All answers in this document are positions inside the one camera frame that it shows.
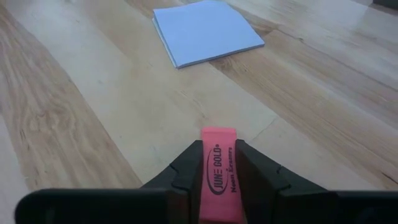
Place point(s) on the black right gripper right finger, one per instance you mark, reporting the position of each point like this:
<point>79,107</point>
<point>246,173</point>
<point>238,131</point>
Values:
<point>258,180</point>

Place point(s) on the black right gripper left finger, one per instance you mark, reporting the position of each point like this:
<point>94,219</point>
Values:
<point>186,177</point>

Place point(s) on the pink rubber eraser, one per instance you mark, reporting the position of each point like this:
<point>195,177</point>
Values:
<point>220,174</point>

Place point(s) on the light blue sticky note pad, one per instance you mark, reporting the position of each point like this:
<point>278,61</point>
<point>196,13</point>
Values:
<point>205,31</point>

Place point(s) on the black aluminium table frame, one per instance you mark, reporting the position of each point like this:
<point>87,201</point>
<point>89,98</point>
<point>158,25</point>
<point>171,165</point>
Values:
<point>388,2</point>

